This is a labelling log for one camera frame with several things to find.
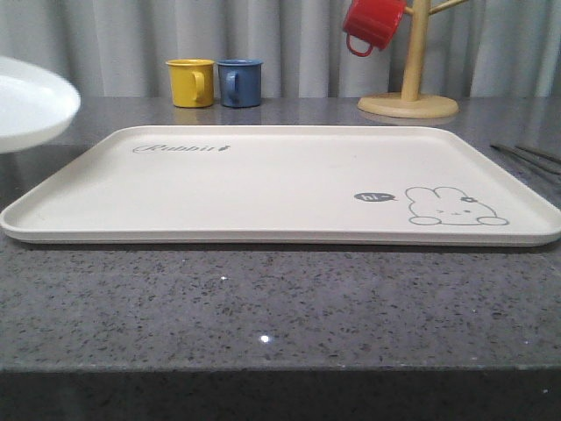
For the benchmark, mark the white round plate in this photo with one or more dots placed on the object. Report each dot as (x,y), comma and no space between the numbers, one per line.
(37,105)

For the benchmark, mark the cream rabbit serving tray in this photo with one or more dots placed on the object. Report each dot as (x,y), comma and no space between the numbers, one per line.
(294,184)

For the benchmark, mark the yellow enamel mug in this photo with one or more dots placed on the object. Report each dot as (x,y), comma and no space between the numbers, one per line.
(191,82)

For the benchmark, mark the red enamel mug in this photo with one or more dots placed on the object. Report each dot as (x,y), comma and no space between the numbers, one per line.
(372,21)

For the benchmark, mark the blue enamel mug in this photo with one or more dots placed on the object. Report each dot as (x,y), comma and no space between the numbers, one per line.
(240,82)

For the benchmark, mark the wooden mug tree stand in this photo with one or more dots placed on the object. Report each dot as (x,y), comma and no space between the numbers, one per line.
(410,102)

